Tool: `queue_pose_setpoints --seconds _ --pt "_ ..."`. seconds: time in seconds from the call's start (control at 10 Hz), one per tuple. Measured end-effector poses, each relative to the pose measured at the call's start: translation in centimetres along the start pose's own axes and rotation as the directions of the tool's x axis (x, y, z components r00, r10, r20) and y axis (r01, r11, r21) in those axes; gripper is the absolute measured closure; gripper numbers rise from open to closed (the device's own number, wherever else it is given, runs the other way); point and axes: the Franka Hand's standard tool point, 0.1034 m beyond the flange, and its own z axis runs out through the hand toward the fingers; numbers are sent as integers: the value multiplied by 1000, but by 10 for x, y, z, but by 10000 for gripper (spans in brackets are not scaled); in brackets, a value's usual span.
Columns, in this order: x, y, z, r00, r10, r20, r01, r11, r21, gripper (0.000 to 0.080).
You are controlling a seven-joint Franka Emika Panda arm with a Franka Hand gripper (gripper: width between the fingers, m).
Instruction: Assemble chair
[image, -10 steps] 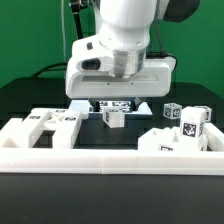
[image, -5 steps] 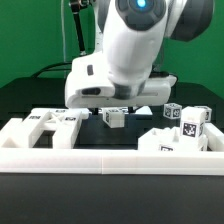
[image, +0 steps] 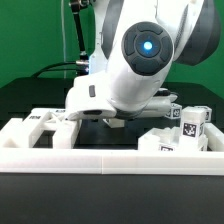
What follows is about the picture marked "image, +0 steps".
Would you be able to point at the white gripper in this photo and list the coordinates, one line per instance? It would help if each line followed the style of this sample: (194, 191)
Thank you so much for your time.
(159, 106)

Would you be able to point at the white tagged cube left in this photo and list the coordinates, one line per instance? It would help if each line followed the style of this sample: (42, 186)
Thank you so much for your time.
(174, 112)

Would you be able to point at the white chair back frame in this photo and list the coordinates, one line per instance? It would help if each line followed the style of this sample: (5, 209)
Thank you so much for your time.
(49, 119)

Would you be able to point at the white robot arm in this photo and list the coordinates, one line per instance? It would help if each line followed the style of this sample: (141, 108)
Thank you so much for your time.
(136, 42)

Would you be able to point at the white tagged cube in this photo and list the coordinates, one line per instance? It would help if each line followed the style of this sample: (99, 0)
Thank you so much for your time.
(174, 112)
(208, 111)

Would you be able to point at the white U-shaped fence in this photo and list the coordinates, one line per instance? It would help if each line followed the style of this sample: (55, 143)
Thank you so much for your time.
(25, 160)

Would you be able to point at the white tagged cube right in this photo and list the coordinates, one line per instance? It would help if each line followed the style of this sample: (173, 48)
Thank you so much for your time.
(208, 111)

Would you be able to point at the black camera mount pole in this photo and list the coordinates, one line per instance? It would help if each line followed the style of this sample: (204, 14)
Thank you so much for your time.
(76, 6)

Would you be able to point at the white chair seat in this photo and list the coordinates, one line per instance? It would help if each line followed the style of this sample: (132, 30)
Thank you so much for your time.
(170, 139)

